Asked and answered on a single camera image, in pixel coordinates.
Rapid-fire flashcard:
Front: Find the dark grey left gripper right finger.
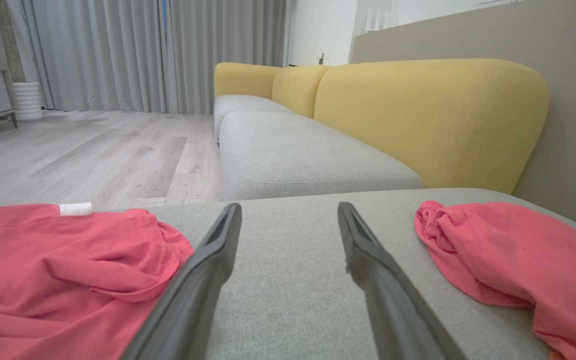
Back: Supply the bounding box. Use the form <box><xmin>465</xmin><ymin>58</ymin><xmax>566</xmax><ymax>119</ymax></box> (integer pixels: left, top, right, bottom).
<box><xmin>337</xmin><ymin>202</ymin><xmax>469</xmax><ymax>360</ymax></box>

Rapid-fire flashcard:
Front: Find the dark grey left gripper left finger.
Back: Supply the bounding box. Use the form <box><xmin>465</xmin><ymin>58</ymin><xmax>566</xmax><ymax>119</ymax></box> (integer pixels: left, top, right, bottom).
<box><xmin>120</xmin><ymin>203</ymin><xmax>243</xmax><ymax>360</ymax></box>

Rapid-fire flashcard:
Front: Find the red white printed jersey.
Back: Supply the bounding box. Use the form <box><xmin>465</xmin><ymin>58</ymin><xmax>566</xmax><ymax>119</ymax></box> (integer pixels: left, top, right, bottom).
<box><xmin>0</xmin><ymin>202</ymin><xmax>195</xmax><ymax>360</ymax></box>

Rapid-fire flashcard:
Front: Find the red garment with white hem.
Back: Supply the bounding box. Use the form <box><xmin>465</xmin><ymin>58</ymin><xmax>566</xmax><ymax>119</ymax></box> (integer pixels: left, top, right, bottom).
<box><xmin>414</xmin><ymin>200</ymin><xmax>576</xmax><ymax>360</ymax></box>

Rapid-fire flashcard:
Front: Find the large yellow sofa back cushion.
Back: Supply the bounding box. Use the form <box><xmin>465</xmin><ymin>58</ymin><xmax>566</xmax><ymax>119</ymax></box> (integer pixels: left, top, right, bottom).
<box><xmin>313</xmin><ymin>58</ymin><xmax>550</xmax><ymax>195</ymax></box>

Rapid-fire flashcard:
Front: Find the yellow sofa armrest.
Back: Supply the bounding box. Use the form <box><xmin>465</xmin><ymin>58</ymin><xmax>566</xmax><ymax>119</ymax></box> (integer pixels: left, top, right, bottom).
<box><xmin>213</xmin><ymin>62</ymin><xmax>285</xmax><ymax>100</ymax></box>

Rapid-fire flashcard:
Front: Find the small yellow sofa back cushion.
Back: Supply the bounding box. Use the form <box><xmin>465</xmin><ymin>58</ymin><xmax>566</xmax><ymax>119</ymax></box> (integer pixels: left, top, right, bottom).
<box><xmin>271</xmin><ymin>65</ymin><xmax>332</xmax><ymax>119</ymax></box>

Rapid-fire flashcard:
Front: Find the white ribbed planter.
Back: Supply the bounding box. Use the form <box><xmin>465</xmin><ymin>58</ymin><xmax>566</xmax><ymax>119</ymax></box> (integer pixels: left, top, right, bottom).
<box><xmin>12</xmin><ymin>81</ymin><xmax>45</xmax><ymax>123</ymax></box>

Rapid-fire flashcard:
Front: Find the grey pleated curtain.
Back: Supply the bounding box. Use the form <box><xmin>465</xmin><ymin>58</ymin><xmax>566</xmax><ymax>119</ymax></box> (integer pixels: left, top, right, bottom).
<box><xmin>167</xmin><ymin>0</ymin><xmax>288</xmax><ymax>115</ymax></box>
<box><xmin>5</xmin><ymin>0</ymin><xmax>169</xmax><ymax>114</ymax></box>

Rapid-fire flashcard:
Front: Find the brown plant trunk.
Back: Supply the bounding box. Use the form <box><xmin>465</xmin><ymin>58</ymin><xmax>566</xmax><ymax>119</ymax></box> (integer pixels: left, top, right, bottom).
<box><xmin>0</xmin><ymin>0</ymin><xmax>27</xmax><ymax>84</ymax></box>

